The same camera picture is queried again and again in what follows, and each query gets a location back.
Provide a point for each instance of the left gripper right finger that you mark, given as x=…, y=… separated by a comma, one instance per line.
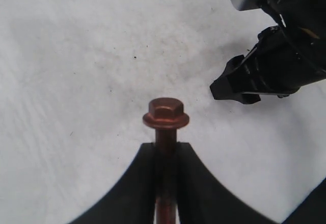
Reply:
x=203, y=198

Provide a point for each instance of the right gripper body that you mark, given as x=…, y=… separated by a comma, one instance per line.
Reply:
x=303, y=5

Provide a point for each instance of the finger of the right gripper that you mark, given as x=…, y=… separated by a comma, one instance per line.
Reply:
x=265, y=68
x=250, y=99

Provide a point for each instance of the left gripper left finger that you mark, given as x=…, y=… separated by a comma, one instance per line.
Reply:
x=127, y=198

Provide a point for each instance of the copper hex flange bolt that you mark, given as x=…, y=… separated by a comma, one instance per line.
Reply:
x=165, y=117

